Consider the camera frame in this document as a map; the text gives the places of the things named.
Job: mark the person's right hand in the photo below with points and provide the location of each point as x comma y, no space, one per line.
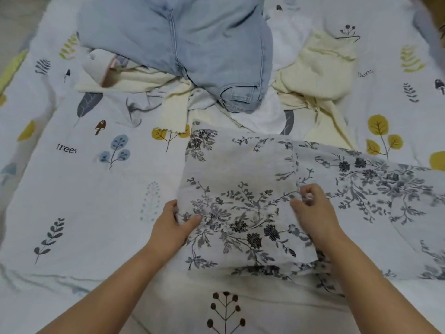
320,215

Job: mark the person's left hand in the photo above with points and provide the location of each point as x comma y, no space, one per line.
170,236

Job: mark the bed with leaf print bedding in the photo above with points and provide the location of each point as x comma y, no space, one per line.
90,198

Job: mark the light blue denim jeans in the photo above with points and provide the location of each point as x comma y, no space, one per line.
208,38

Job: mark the person's left forearm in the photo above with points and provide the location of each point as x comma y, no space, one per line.
104,299

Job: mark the person's right forearm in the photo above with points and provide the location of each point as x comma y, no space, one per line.
379,295

